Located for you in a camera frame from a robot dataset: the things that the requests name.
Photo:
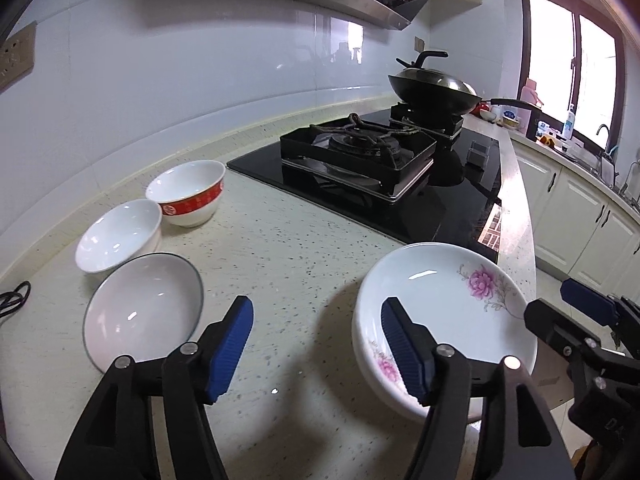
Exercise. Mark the small wall socket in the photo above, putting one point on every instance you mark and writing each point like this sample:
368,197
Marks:
419,44

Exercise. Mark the dark framed window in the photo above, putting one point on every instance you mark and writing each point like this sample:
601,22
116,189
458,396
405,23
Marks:
550,60

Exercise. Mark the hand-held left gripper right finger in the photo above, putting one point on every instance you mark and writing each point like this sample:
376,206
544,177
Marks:
405,355

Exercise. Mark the cream kitchen cabinets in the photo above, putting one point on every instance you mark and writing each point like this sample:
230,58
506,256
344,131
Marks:
575,210

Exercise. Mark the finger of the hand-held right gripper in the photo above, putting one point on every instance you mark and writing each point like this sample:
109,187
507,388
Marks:
585,300
555,327

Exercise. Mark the plain white bowl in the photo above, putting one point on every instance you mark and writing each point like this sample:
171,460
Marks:
115,235

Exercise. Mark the red band white bowl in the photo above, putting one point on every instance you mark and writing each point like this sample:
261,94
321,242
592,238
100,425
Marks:
195,207

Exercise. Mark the beige wall socket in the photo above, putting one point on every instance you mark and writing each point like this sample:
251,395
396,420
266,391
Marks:
15,57

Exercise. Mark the black burner grate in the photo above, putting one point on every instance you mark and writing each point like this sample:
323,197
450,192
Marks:
300,147
445,125

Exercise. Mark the black glass gas hob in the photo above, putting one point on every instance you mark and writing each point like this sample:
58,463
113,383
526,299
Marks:
450,210

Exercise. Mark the white pump bottle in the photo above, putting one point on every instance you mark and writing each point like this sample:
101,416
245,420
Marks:
568,125

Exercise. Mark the black kitchen faucet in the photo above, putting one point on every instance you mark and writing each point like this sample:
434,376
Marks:
607,132

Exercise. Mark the silver hob knob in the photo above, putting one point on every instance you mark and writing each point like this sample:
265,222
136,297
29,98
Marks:
478,154

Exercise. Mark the black wok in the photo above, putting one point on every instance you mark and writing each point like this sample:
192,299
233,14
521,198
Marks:
425,97

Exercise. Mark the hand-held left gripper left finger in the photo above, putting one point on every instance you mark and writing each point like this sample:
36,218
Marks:
232,345

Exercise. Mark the small yellow object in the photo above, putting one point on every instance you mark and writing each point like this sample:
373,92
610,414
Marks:
547,140

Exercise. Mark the black-rimmed white bowl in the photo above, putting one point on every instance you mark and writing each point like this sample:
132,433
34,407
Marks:
140,310

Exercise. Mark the large floral white plate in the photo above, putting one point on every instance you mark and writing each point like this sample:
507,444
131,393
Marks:
440,310

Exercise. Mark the blue and white box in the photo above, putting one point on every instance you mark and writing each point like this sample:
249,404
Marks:
511,119

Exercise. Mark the pink bottle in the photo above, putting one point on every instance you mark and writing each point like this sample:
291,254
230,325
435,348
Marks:
530,92

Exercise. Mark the red pot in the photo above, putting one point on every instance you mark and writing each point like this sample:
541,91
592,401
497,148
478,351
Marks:
482,108

